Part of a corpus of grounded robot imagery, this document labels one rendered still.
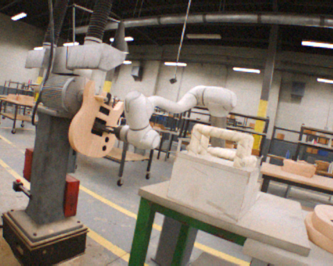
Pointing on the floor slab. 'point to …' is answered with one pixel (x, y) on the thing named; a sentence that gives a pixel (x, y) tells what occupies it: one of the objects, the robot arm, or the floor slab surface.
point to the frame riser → (62, 253)
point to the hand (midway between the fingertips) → (98, 127)
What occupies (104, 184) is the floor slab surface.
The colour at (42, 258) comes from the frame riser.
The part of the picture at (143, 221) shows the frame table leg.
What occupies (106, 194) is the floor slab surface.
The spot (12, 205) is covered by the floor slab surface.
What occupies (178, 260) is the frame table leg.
